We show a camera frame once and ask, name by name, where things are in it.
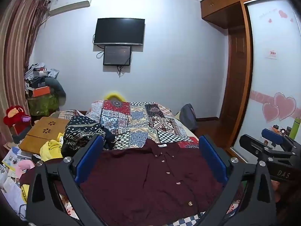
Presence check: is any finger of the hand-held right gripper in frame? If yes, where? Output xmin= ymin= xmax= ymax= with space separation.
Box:
xmin=261 ymin=128 xmax=301 ymax=154
xmin=239 ymin=134 xmax=297 ymax=163

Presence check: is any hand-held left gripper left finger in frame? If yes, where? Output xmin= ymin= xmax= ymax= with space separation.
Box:
xmin=25 ymin=134 xmax=105 ymax=226

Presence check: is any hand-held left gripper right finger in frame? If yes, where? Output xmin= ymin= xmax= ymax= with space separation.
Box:
xmin=195 ymin=135 xmax=277 ymax=226

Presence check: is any maroon button-up shirt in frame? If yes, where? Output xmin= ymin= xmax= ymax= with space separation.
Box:
xmin=20 ymin=138 xmax=238 ymax=226

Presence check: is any green bottle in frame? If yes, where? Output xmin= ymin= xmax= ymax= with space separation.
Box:
xmin=289 ymin=118 xmax=301 ymax=139

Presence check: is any dark patterned cloth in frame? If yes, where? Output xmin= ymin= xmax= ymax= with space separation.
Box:
xmin=62 ymin=115 xmax=116 ymax=157

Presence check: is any yellow cloth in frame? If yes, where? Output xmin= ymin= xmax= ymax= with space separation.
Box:
xmin=40 ymin=133 xmax=64 ymax=162

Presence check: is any grey purple backpack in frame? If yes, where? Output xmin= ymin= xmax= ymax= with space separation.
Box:
xmin=180 ymin=104 xmax=199 ymax=132

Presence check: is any wooden folding table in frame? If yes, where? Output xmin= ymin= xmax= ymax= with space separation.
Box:
xmin=19 ymin=117 xmax=71 ymax=156

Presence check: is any patchwork patterned blanket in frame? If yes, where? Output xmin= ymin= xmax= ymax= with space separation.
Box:
xmin=85 ymin=100 xmax=205 ymax=226

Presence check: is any yellow curved object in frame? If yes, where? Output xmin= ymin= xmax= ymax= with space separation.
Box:
xmin=104 ymin=90 xmax=126 ymax=102

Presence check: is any pink cloth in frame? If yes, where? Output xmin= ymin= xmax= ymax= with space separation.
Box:
xmin=15 ymin=160 xmax=35 ymax=177

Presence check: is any green bag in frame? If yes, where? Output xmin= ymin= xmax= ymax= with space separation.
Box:
xmin=27 ymin=94 xmax=59 ymax=116

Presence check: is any brown wooden door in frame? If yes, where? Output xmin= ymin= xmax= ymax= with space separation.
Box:
xmin=219 ymin=27 xmax=248 ymax=124

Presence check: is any white heart-print wardrobe door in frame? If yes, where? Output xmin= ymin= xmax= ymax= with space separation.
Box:
xmin=230 ymin=0 xmax=301 ymax=160

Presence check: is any dark grey cloth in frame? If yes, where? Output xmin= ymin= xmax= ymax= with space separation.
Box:
xmin=45 ymin=78 xmax=67 ymax=104

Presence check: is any pile of papers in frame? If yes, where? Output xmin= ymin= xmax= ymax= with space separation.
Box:
xmin=0 ymin=146 xmax=32 ymax=217

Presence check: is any orange box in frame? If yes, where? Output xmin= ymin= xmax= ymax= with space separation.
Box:
xmin=32 ymin=86 xmax=51 ymax=97

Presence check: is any red plush toy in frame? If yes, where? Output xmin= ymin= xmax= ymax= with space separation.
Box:
xmin=3 ymin=106 xmax=31 ymax=127

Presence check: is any pile of clutter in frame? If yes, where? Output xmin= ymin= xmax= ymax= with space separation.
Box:
xmin=25 ymin=62 xmax=59 ymax=90

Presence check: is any striped brown curtain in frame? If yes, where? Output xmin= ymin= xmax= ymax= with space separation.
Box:
xmin=0 ymin=0 xmax=50 ymax=146

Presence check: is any wooden overhead cabinet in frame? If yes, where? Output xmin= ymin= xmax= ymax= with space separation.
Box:
xmin=200 ymin=0 xmax=283 ymax=29

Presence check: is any white air conditioner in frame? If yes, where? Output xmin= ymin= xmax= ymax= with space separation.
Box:
xmin=48 ymin=0 xmax=94 ymax=17

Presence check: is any small black wall monitor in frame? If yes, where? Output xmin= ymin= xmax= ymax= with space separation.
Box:
xmin=103 ymin=45 xmax=132 ymax=66

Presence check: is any black wall television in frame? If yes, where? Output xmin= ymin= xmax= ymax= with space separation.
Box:
xmin=94 ymin=18 xmax=145 ymax=46

